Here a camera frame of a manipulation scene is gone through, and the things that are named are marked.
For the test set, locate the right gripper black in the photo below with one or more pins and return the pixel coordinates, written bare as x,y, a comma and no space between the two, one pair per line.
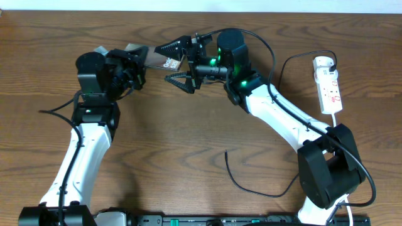
195,52

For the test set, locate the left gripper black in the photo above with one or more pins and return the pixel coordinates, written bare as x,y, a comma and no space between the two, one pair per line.
138,67

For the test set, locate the smartphone with bronze screen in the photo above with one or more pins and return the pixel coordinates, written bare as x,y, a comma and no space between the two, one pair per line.
152,59

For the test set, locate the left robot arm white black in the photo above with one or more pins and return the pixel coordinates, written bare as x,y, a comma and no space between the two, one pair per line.
104,77

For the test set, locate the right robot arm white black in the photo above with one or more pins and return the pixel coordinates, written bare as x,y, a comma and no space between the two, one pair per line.
329,165

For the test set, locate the white power strip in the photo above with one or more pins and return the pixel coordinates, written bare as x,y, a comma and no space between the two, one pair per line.
327,85

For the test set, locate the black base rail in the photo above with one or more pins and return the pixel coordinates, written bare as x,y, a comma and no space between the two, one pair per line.
120,218

